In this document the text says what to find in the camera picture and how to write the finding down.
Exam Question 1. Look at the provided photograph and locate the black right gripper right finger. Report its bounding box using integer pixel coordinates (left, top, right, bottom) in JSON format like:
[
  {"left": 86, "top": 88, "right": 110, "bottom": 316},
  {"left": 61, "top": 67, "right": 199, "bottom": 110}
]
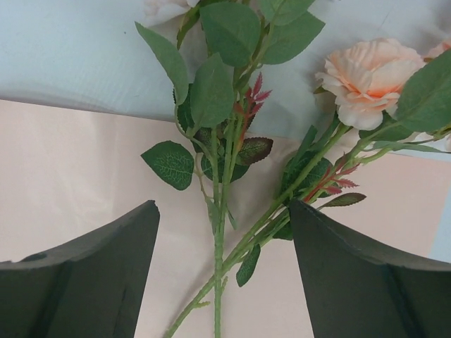
[{"left": 289, "top": 201, "right": 450, "bottom": 338}]

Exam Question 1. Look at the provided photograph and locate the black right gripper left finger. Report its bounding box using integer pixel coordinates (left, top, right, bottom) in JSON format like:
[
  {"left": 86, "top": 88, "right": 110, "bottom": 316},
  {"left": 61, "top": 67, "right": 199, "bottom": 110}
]
[{"left": 1, "top": 201, "right": 160, "bottom": 338}]

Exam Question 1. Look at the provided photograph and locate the peach wrapping paper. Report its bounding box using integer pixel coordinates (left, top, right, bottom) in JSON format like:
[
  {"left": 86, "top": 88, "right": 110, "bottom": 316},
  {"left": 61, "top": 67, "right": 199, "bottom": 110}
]
[{"left": 1, "top": 100, "right": 450, "bottom": 337}]

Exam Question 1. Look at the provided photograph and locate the pale pink rose stem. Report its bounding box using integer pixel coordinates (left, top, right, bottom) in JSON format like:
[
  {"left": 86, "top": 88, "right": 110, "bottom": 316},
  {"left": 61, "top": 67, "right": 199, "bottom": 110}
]
[{"left": 135, "top": 1, "right": 324, "bottom": 337}]

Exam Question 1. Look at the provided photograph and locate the small peach rose stem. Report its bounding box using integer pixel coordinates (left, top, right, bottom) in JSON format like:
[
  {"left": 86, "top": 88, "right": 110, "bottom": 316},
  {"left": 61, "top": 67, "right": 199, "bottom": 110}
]
[{"left": 163, "top": 36, "right": 450, "bottom": 337}]

